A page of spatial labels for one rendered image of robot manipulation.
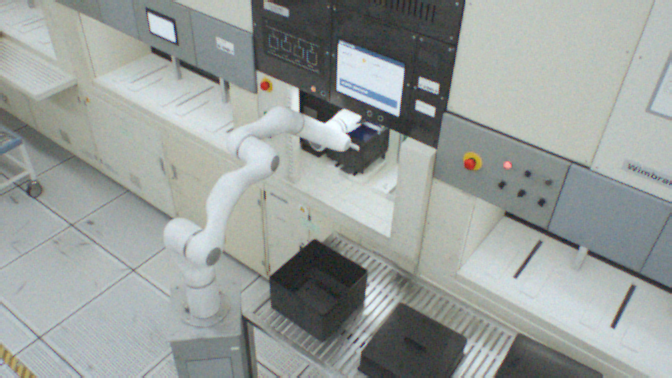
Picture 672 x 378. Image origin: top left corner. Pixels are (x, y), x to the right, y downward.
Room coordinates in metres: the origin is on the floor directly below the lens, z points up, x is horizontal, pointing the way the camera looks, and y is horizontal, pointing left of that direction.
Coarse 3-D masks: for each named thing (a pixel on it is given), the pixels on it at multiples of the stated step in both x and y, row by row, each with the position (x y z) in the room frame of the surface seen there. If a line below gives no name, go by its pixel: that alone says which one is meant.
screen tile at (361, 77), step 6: (342, 48) 1.98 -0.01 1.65; (342, 54) 1.98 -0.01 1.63; (348, 54) 1.97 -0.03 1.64; (354, 54) 1.95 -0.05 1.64; (348, 60) 1.97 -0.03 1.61; (354, 60) 1.95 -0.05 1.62; (360, 60) 1.94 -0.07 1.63; (342, 66) 1.98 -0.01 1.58; (360, 66) 1.93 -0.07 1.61; (366, 66) 1.92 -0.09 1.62; (342, 72) 1.98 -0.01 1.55; (348, 72) 1.96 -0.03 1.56; (354, 72) 1.95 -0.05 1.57; (360, 72) 1.93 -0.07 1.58; (366, 72) 1.92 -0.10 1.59; (354, 78) 1.95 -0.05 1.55; (360, 78) 1.93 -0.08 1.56; (366, 78) 1.92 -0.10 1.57; (366, 84) 1.92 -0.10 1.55
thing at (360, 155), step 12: (384, 132) 2.27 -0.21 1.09; (360, 144) 2.16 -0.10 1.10; (372, 144) 2.20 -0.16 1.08; (384, 144) 2.28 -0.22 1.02; (336, 156) 2.24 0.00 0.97; (348, 156) 2.20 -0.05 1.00; (360, 156) 2.16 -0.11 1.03; (372, 156) 2.20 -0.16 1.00; (384, 156) 2.31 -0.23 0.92; (360, 168) 2.16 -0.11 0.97
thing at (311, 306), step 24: (312, 240) 1.72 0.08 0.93; (288, 264) 1.60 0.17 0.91; (312, 264) 1.72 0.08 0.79; (336, 264) 1.66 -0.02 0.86; (288, 288) 1.60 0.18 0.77; (312, 288) 1.61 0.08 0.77; (336, 288) 1.61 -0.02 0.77; (360, 288) 1.53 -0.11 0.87; (288, 312) 1.45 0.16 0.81; (312, 312) 1.38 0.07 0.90; (336, 312) 1.41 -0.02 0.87
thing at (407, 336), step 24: (408, 312) 1.43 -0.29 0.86; (384, 336) 1.32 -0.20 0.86; (408, 336) 1.30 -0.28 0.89; (432, 336) 1.33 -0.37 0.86; (456, 336) 1.33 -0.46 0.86; (360, 360) 1.25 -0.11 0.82; (384, 360) 1.22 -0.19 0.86; (408, 360) 1.22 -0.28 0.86; (432, 360) 1.23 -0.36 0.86; (456, 360) 1.26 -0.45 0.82
